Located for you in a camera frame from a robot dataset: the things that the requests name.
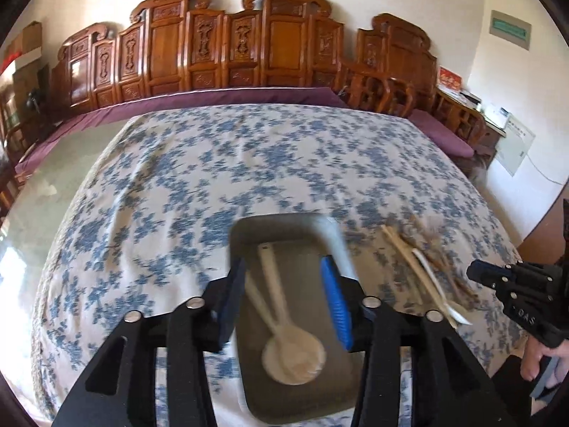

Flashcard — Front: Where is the brown wooden chopstick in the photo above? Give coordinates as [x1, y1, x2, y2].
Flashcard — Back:
[424, 253, 475, 305]

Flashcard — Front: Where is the person's right hand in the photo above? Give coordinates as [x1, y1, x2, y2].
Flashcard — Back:
[520, 337, 569, 382]

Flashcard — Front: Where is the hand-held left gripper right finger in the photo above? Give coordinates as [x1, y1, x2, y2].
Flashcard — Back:
[320, 254, 516, 427]

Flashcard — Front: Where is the dark wooden chair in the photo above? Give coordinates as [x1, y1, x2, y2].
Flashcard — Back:
[0, 91, 28, 216]

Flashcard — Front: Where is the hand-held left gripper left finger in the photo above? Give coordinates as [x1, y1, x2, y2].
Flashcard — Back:
[53, 255, 248, 427]

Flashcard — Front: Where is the carved wooden bench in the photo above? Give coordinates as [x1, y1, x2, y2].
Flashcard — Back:
[356, 12, 440, 108]
[50, 0, 346, 118]

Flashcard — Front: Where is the green wall sign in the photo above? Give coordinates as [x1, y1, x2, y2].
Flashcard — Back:
[489, 10, 532, 51]

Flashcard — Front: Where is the blue floral tablecloth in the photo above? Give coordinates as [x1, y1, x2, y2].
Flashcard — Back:
[31, 102, 523, 427]

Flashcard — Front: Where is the pale wooden chopstick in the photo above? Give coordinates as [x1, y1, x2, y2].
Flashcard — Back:
[381, 225, 424, 305]

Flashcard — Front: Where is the slim white plastic spoon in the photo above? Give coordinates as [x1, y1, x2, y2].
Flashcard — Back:
[411, 248, 473, 325]

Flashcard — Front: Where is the long purple seat cushion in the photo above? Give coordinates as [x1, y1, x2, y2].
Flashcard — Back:
[15, 86, 348, 175]

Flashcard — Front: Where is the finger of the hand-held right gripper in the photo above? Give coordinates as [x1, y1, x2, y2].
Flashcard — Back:
[467, 259, 507, 286]

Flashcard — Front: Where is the cardboard box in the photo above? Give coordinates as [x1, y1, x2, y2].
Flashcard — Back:
[15, 21, 43, 61]

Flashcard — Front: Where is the grey metal tray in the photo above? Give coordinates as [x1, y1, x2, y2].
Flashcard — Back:
[229, 213, 369, 425]

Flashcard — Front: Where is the white cable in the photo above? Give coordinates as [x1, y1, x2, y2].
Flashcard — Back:
[528, 155, 566, 186]

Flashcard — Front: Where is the red box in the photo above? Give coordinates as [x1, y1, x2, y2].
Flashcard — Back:
[438, 67, 463, 92]

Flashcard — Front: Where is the wooden armchair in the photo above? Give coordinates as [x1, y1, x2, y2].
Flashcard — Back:
[341, 63, 415, 120]

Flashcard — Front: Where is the large white plastic spoon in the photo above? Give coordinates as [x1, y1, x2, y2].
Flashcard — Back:
[259, 242, 327, 379]
[244, 275, 321, 385]

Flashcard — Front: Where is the white box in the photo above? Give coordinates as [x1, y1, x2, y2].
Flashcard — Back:
[484, 103, 512, 129]

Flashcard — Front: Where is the short purple seat cushion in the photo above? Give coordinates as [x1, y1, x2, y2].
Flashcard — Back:
[408, 109, 475, 159]

